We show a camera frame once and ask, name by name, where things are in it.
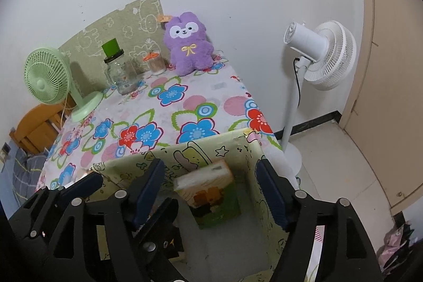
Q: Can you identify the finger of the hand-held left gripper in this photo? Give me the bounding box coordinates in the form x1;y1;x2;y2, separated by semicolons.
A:
133;198;186;282
9;171;105;250

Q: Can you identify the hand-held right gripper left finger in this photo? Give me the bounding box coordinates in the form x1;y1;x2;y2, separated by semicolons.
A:
43;158;166;282

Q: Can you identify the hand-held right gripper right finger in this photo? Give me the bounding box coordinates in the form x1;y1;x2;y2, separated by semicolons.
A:
255;158;384;282

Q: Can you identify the orange white tissue pack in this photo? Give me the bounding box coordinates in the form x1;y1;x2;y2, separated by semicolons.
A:
173;160;244;230

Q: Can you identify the cartoon print storage box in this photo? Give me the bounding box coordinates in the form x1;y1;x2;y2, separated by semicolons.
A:
89;128;318;282

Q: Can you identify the blue plaid bedding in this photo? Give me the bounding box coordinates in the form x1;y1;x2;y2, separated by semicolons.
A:
0;146;47;206

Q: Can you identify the wooden bed headboard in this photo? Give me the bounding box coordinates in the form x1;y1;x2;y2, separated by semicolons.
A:
9;103;71;155

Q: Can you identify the floral tablecloth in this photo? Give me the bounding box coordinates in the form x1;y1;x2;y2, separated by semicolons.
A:
43;54;275;193

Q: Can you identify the glass jar green lid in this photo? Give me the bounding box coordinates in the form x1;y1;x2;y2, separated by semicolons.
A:
102;38;139;95

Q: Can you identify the green desk fan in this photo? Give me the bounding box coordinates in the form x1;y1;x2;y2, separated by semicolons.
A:
24;43;104;123

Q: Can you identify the pink bag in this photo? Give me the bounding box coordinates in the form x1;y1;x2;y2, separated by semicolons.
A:
377;223;417;272

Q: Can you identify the cotton swab jar orange lid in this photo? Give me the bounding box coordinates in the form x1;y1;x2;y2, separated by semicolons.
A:
143;51;167;74

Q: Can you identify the purple plush toy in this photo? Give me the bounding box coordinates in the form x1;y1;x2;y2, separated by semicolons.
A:
158;12;215;76

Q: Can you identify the white standing fan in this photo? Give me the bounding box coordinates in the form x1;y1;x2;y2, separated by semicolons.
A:
276;20;357;185

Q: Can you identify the beige door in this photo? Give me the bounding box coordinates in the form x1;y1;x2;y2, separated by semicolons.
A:
340;0;423;210

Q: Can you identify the white fan cable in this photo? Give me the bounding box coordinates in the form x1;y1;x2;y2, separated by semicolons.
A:
59;94;72;131

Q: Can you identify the black fan cable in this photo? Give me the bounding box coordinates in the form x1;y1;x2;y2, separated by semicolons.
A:
293;57;303;111

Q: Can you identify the green cartoon wall mat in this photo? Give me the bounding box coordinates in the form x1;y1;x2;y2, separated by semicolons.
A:
58;0;172;98

